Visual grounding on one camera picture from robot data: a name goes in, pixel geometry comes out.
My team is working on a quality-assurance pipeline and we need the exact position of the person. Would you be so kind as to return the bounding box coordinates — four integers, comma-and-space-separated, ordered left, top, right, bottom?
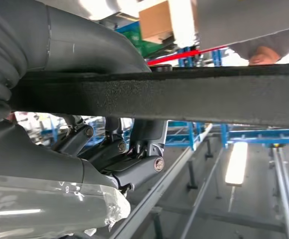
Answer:
229, 25, 289, 66

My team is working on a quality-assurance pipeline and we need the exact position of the grey ceiling rail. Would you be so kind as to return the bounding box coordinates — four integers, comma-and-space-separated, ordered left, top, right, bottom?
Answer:
272, 146, 289, 239
110, 123, 213, 239

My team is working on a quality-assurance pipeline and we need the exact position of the red barrier belt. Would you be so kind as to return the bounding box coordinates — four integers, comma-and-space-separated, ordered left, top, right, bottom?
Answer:
147, 44, 228, 67

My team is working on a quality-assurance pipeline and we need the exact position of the brown cardboard box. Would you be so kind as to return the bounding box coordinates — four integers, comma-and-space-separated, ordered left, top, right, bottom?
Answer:
138, 0, 175, 44

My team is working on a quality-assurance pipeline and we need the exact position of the ceiling light panel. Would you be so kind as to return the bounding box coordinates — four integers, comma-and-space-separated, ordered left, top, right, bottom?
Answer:
225, 141, 248, 186

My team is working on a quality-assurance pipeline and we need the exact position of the grey laptop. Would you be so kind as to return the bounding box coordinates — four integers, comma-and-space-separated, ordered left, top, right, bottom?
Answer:
196, 0, 289, 51

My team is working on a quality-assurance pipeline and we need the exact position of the green plastic crate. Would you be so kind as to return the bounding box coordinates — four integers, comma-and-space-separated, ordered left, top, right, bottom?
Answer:
120, 24, 166, 59

